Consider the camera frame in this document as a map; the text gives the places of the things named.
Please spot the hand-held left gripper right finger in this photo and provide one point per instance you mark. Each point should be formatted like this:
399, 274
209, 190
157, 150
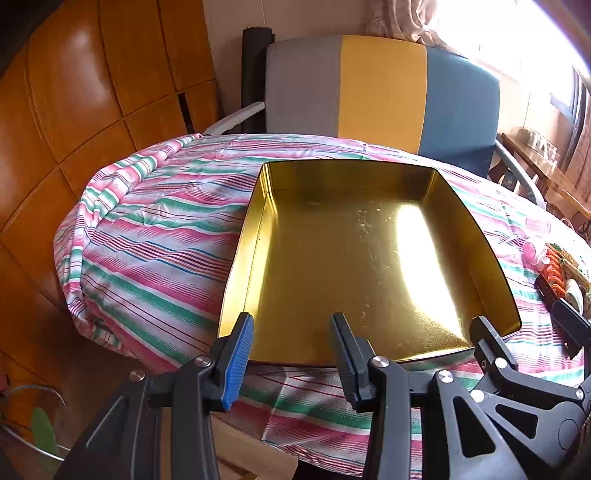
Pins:
344, 353

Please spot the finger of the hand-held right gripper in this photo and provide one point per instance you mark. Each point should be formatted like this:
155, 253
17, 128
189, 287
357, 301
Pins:
490, 341
570, 323

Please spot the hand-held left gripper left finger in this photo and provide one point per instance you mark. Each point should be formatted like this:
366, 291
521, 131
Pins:
238, 362

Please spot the orange plastic rack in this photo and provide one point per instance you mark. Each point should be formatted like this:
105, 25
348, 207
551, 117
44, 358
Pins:
551, 273

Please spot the gold metal tin container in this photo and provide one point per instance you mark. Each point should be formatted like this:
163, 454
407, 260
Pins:
346, 258

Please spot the light wooden table base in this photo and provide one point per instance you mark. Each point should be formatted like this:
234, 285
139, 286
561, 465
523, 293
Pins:
251, 450

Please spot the wooden side table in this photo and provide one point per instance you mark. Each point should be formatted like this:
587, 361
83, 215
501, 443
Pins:
545, 177

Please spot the pink green striped tablecloth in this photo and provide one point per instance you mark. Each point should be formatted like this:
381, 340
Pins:
152, 240

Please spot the group of clear cups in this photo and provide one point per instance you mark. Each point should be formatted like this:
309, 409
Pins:
538, 141

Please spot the green plastic item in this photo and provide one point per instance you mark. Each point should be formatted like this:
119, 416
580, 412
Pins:
44, 429

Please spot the grey yellow blue chair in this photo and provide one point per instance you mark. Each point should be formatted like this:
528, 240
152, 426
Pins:
383, 87

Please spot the bright window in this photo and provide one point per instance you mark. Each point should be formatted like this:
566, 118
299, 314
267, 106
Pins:
531, 37

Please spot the beige patterned curtain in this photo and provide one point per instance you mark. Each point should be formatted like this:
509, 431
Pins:
406, 18

